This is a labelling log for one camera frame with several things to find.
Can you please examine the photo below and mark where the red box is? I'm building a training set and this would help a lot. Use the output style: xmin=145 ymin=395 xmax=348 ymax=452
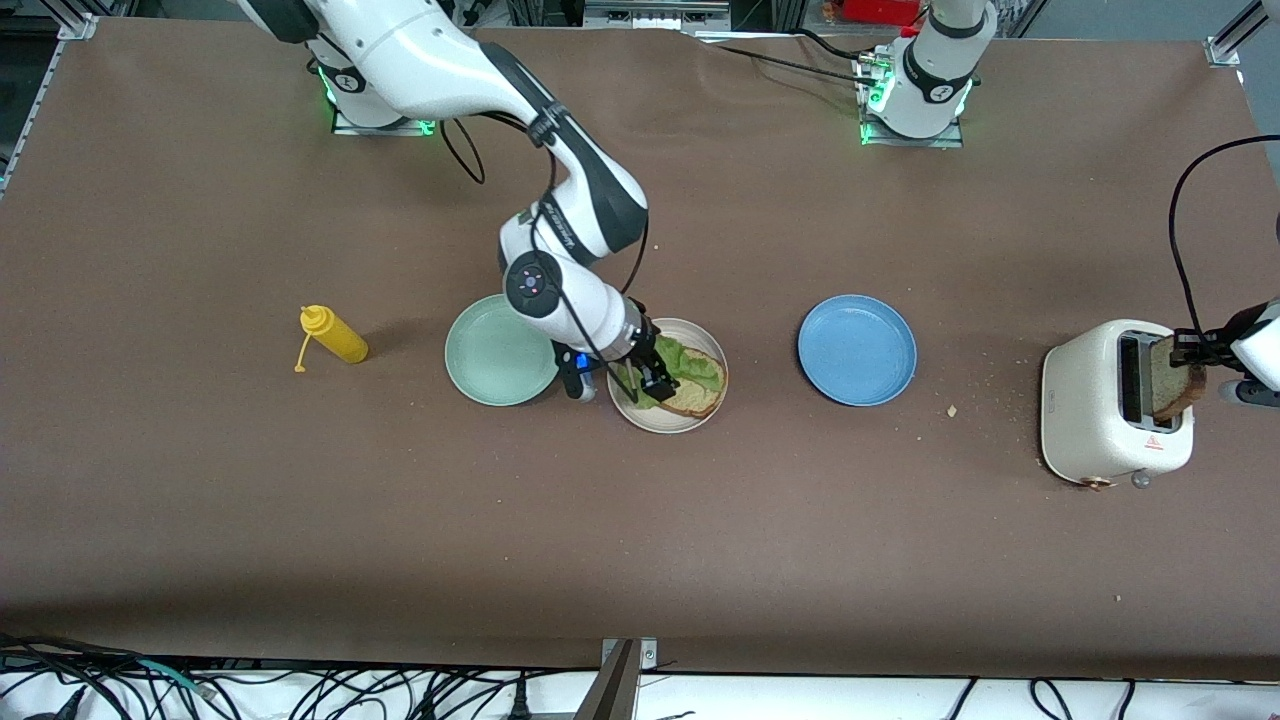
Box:
xmin=840 ymin=0 xmax=923 ymax=26

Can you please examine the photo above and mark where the short black base cable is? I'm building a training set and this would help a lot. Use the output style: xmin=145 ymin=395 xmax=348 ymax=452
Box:
xmin=795 ymin=28 xmax=863 ymax=63

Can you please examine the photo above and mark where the grey metal box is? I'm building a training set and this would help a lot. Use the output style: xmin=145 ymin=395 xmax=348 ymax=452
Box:
xmin=583 ymin=0 xmax=731 ymax=31

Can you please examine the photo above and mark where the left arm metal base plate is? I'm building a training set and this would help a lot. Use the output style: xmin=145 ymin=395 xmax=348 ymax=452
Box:
xmin=855 ymin=55 xmax=966 ymax=149

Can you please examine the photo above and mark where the blue plate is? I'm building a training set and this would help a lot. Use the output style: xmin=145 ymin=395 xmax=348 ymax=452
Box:
xmin=797 ymin=294 xmax=918 ymax=408

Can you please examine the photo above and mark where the aluminium frame rail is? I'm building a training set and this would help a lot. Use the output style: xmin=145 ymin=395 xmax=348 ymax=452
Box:
xmin=0 ymin=10 xmax=101 ymax=196

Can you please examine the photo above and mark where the small metal bracket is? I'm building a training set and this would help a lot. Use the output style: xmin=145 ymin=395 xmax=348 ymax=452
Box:
xmin=600 ymin=637 xmax=659 ymax=673

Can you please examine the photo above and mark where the beige plate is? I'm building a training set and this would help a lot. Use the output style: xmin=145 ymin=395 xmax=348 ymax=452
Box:
xmin=606 ymin=317 xmax=730 ymax=435

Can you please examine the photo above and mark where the green lettuce leaf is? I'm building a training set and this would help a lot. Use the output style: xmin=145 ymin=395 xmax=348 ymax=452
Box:
xmin=612 ymin=335 xmax=725 ymax=409

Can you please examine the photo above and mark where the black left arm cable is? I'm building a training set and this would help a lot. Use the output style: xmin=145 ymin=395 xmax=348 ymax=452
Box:
xmin=1168 ymin=135 xmax=1280 ymax=336

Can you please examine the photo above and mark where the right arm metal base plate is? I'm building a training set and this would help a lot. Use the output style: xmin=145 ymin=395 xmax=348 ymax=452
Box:
xmin=330 ymin=95 xmax=443 ymax=137

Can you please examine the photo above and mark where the teal cable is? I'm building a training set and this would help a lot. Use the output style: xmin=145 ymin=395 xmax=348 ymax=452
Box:
xmin=135 ymin=658 xmax=216 ymax=698

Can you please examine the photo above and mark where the grey aluminium bar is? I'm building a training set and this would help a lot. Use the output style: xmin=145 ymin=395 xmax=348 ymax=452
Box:
xmin=572 ymin=638 xmax=641 ymax=720

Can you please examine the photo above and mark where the aluminium frame post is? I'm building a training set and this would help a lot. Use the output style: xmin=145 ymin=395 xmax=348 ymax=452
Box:
xmin=1205 ymin=0 xmax=1263 ymax=69

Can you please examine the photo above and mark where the long black base cable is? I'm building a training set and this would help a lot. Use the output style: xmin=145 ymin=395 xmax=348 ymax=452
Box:
xmin=715 ymin=43 xmax=883 ymax=86

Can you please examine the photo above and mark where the dark crust bread slice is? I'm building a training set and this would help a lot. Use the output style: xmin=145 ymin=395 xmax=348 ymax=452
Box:
xmin=1150 ymin=331 xmax=1207 ymax=421

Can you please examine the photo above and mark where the light bread slice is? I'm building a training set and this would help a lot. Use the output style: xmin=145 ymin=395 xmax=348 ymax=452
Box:
xmin=640 ymin=345 xmax=728 ymax=420

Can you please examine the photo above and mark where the white toaster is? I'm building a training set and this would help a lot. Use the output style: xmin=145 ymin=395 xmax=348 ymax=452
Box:
xmin=1040 ymin=319 xmax=1196 ymax=492

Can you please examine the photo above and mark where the mint green plate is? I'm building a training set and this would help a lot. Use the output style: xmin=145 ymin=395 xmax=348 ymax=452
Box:
xmin=444 ymin=292 xmax=563 ymax=408

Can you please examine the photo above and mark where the yellow mustard squeeze bottle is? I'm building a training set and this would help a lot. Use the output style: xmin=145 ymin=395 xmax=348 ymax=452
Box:
xmin=293 ymin=305 xmax=370 ymax=375

